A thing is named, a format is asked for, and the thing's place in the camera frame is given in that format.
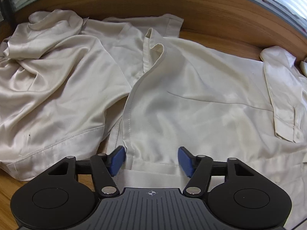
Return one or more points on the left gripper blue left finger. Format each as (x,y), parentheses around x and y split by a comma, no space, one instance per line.
(104,167)

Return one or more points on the cream satin shirt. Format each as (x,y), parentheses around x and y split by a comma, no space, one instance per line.
(212,103)

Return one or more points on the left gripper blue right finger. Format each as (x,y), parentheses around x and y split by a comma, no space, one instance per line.
(198,169)

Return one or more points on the beige garment pile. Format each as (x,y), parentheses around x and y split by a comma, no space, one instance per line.
(56,85)

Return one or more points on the folded white shirt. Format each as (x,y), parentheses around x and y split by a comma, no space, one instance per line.
(303,68)

